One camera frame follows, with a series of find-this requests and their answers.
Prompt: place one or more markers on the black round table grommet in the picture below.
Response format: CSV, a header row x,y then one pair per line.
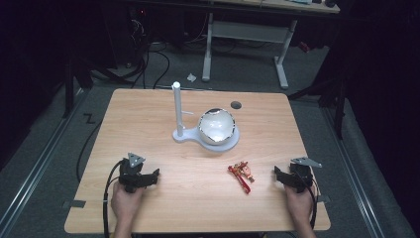
x,y
235,105

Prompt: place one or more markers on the grey tape strip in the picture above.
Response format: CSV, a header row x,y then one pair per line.
x,y
74,204
323,199

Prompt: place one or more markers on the dark computer tower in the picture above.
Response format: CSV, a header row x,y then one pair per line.
x,y
132,33

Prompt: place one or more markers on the white stand with pole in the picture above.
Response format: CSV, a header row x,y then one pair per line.
x,y
180,132

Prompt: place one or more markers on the white-framed desk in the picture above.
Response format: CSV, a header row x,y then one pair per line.
x,y
247,33

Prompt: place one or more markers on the metal floor rail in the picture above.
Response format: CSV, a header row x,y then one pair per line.
x,y
36,168
355,172

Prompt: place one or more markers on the person's right hand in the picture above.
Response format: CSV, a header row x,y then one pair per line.
x,y
298,205

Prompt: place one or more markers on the person's left hand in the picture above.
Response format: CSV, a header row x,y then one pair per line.
x,y
126,203

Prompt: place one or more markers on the black metal stand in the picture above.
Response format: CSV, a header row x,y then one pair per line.
x,y
336,95
69,82

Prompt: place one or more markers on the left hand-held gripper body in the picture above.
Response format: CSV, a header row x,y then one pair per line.
x,y
131,176

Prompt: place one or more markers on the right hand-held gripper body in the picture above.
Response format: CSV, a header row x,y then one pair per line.
x,y
302,177

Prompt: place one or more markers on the crumpled white paper scrap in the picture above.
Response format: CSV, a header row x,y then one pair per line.
x,y
191,77

